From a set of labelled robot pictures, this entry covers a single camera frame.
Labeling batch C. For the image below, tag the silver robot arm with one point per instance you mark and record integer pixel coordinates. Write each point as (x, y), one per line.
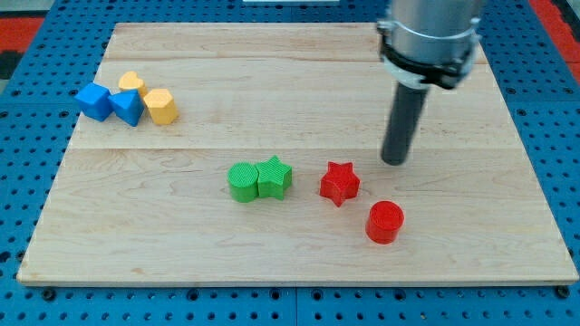
(429, 42)

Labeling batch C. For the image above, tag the green star block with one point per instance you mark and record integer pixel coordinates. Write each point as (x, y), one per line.
(274, 178)

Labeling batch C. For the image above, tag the green cylinder block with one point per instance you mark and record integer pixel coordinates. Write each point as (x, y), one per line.
(242, 179)

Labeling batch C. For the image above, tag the red star block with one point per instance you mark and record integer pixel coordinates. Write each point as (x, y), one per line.
(339, 183)

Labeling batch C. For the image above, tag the wooden board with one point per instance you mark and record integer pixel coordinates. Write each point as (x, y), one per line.
(150, 206)

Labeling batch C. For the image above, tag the red cylinder block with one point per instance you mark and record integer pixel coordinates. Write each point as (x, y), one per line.
(384, 222)

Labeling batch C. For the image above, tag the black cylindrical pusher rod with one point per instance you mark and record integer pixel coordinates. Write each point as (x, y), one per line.
(405, 113)

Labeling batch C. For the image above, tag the yellow hexagon block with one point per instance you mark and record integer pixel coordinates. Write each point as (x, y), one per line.
(161, 106)

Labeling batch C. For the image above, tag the blue triangle block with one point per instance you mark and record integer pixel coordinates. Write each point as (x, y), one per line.
(128, 106)

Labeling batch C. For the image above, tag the yellow heart block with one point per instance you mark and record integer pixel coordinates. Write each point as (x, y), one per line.
(132, 81)

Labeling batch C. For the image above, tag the blue cube block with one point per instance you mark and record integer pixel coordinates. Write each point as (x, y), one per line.
(93, 100)

